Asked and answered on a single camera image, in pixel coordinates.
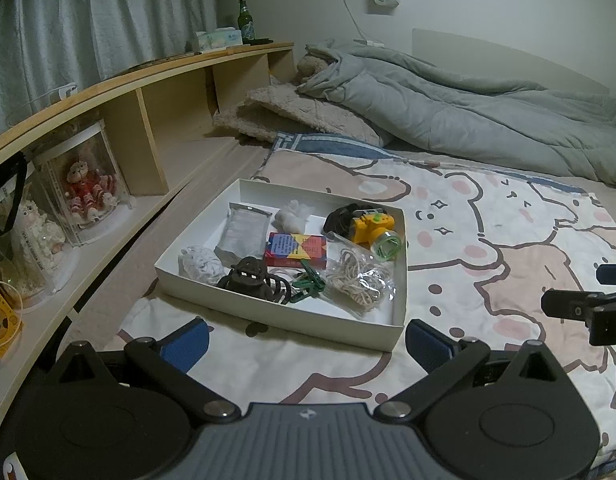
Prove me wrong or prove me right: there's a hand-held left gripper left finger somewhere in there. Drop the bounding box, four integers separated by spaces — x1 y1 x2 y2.
48 317 243 426

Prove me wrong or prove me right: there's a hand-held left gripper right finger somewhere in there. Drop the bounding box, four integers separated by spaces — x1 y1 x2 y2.
375 317 573 425

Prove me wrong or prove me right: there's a white crocheted pouch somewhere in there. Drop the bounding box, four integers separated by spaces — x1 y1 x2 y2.
177 244 224 286

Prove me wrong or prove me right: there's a dark brown hair claw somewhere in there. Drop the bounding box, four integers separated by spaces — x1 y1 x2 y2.
216 255 294 306

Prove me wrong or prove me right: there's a clear bag of beige string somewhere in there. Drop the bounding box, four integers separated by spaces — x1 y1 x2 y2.
321 247 399 319

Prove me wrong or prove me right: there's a white shallow cardboard box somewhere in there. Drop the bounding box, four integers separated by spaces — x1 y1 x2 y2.
153 177 408 353

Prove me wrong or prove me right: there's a grey foil packet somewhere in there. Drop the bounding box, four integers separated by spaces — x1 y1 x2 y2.
213 202 270 265

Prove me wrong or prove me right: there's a yellow headlamp with black strap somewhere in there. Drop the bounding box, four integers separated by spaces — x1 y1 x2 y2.
321 202 404 262

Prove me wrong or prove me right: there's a green plastic clip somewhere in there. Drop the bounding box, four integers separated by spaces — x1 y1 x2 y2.
287 258 329 304

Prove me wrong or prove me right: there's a colourful playing card box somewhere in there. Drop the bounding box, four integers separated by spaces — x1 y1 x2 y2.
264 232 329 270

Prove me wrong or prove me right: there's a white cotton ball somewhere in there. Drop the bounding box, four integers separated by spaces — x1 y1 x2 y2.
271 198 309 234

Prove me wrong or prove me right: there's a cartoon bear printed blanket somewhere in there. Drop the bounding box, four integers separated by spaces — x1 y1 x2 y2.
115 132 616 462

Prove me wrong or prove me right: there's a white doll in clear case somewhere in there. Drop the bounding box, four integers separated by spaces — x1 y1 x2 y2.
0 159 82 307

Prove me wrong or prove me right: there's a yellow and black printed box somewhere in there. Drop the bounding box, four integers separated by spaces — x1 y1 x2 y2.
0 289 27 357

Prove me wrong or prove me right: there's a red doll in clear case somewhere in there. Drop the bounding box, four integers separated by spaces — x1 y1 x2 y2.
35 119 134 249

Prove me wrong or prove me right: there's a grey green comforter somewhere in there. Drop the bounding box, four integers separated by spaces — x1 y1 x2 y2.
295 37 616 189

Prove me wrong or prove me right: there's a wooden bedside shelf unit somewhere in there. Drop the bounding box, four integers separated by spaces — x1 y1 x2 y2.
0 41 297 442

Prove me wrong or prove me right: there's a cream headboard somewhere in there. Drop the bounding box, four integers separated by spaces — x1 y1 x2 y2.
411 27 611 96

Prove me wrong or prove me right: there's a beige fluffy blanket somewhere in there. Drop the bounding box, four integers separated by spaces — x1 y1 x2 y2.
211 83 394 147

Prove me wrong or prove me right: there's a brown plush toy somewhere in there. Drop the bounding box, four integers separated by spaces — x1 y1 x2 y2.
293 52 339 86

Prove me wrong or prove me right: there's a pale tissue box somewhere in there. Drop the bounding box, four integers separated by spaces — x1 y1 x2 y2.
195 27 244 52

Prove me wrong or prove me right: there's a green glass bottle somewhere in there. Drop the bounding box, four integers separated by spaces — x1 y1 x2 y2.
237 0 257 45

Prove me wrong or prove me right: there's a grey window curtain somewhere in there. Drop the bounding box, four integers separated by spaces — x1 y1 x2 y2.
0 0 221 137

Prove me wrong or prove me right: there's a white power cable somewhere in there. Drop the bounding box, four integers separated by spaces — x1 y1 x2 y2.
330 0 385 47

